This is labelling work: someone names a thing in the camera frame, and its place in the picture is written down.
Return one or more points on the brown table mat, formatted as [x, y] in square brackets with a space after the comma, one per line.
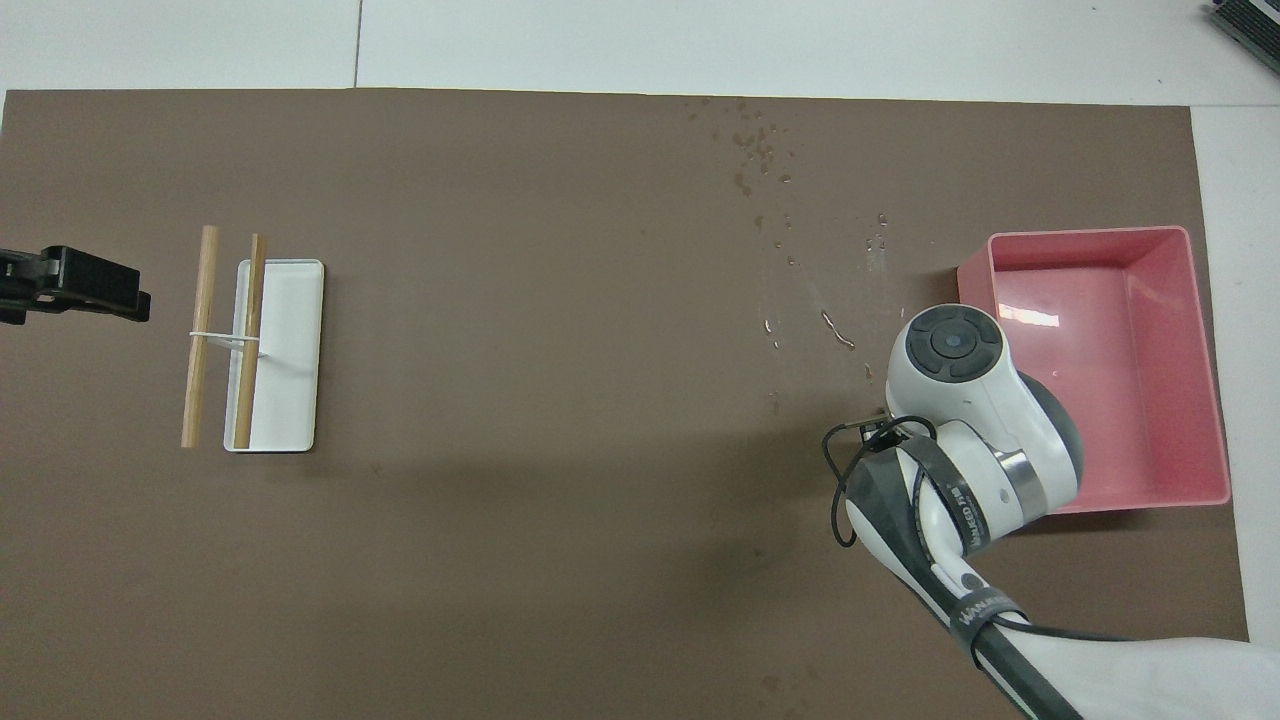
[550, 400]

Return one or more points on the pink plastic bin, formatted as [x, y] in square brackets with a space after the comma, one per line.
[1130, 340]

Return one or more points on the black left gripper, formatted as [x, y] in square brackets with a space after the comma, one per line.
[20, 285]

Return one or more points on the white rack with wooden rods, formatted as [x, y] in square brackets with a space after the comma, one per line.
[290, 380]

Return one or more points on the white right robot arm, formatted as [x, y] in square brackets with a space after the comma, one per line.
[960, 400]

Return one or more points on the dark grey striped object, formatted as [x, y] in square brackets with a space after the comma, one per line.
[1250, 25]

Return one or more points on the spilled water droplets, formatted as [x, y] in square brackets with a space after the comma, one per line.
[765, 150]

